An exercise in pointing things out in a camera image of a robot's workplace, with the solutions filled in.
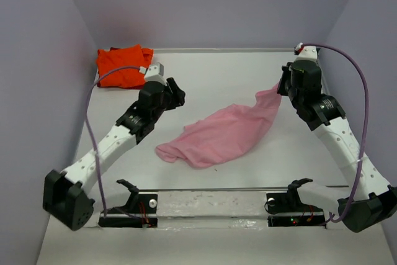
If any pink t shirt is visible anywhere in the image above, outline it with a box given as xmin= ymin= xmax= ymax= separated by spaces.
xmin=155 ymin=86 xmax=282 ymax=169

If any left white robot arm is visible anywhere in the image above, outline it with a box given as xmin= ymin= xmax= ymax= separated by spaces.
xmin=43 ymin=78 xmax=185 ymax=231

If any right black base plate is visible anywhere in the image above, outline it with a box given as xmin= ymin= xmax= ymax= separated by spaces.
xmin=264 ymin=192 xmax=326 ymax=228

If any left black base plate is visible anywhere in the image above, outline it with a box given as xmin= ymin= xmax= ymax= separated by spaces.
xmin=98 ymin=192 xmax=158 ymax=228

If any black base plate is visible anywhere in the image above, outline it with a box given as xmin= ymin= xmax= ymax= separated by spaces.
xmin=98 ymin=192 xmax=158 ymax=228
xmin=264 ymin=192 xmax=326 ymax=228

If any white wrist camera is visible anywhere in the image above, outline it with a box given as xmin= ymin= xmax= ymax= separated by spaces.
xmin=294 ymin=43 xmax=318 ymax=63
xmin=139 ymin=63 xmax=167 ymax=85

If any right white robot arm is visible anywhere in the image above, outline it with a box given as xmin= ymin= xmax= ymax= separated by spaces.
xmin=277 ymin=60 xmax=396 ymax=233

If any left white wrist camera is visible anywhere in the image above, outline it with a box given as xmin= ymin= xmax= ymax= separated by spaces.
xmin=139 ymin=63 xmax=167 ymax=85

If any folded orange t shirt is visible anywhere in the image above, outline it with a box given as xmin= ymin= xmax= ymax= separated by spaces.
xmin=94 ymin=44 xmax=154 ymax=89

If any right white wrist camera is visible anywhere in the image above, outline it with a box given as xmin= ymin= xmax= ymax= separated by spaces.
xmin=294 ymin=43 xmax=318 ymax=63

